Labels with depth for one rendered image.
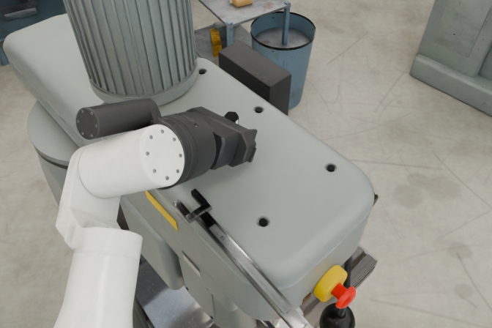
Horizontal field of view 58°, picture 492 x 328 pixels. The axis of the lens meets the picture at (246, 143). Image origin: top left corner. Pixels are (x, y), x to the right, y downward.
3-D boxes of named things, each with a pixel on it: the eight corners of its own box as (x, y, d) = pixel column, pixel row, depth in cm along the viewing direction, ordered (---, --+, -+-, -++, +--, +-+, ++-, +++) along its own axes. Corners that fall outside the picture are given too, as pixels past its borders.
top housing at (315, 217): (372, 239, 78) (394, 184, 66) (264, 343, 66) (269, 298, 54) (205, 105, 102) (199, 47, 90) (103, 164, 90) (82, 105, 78)
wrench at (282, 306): (314, 319, 53) (315, 316, 52) (290, 341, 51) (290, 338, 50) (195, 191, 65) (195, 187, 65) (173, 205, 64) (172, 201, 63)
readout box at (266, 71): (290, 129, 126) (296, 71, 111) (266, 146, 122) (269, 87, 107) (242, 95, 136) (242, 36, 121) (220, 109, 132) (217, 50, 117)
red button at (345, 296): (356, 299, 70) (361, 288, 67) (340, 315, 68) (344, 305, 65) (340, 284, 71) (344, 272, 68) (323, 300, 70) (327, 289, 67)
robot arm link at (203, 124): (179, 146, 70) (125, 164, 60) (195, 90, 67) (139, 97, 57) (245, 182, 65) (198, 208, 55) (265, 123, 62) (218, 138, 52)
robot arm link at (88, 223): (168, 143, 51) (152, 262, 46) (116, 157, 56) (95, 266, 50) (126, 120, 46) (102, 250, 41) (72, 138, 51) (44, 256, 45)
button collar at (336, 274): (344, 284, 72) (351, 266, 68) (320, 308, 70) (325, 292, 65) (334, 275, 73) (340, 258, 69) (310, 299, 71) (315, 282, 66)
